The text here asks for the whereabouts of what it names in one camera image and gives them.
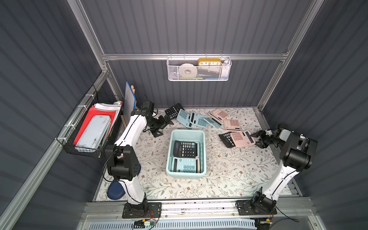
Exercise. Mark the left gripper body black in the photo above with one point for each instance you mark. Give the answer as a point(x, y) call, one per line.
point(160, 124)

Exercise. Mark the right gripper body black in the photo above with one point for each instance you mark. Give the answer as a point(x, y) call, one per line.
point(264, 138)

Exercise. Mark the mint green storage box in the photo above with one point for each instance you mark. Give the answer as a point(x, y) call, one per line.
point(197, 136)

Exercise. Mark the small pink calculator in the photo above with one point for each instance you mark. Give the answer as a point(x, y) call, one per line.
point(198, 170)

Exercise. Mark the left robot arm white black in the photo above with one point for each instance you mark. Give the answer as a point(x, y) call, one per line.
point(123, 164)

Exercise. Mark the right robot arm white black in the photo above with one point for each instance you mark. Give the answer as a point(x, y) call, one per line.
point(297, 154)

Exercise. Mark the black calculator under pink one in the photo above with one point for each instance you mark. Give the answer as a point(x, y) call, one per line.
point(227, 140)

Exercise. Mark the pink calculator back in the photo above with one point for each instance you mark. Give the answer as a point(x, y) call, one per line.
point(219, 114)

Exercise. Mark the blue framed whiteboard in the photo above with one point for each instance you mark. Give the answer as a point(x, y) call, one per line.
point(129, 102)

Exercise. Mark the floral table mat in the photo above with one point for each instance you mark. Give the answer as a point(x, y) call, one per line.
point(234, 172)

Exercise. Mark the wooden easel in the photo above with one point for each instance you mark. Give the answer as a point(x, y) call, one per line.
point(123, 124)

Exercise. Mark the white papers in basket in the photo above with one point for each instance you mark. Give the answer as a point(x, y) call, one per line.
point(116, 107)

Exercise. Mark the white tape roll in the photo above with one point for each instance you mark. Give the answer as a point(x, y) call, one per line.
point(187, 70)

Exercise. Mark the red folder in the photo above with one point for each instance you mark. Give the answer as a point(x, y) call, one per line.
point(91, 113)

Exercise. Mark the white pencil case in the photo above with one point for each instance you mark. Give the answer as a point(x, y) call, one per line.
point(94, 134)

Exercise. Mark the yellow clock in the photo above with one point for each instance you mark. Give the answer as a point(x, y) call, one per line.
point(209, 62)

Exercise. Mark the navy blue case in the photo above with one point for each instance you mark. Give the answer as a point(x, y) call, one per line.
point(115, 191)

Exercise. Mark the small circuit board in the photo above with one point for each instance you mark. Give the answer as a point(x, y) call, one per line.
point(143, 224)

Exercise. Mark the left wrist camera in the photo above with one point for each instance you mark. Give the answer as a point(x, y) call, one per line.
point(147, 108)

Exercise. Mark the white wire wall basket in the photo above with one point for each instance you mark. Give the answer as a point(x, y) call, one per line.
point(204, 73)

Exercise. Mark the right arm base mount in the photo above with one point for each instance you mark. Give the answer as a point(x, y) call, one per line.
point(261, 207)

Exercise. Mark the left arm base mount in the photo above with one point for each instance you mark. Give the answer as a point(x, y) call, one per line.
point(142, 211)

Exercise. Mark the black wire side basket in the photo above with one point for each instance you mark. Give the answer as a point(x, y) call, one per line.
point(71, 129)

